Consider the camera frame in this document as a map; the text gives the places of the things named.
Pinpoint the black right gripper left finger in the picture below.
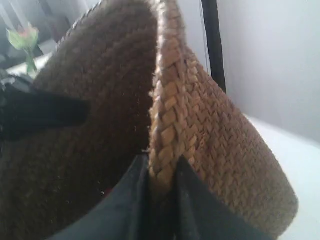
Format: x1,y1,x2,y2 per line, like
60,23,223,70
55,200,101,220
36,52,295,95
51,154,149,240

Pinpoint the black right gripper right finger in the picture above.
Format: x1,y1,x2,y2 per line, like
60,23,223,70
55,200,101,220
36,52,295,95
173,156,273,240

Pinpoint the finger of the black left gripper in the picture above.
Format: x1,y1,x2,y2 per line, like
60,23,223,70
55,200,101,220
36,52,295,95
0,83,91,140

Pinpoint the brown woven wicker basket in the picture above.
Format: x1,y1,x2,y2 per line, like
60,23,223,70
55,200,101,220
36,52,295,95
0,0,299,240

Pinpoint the dark vertical door frame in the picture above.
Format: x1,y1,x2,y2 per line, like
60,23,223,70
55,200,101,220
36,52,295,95
201,0,226,93

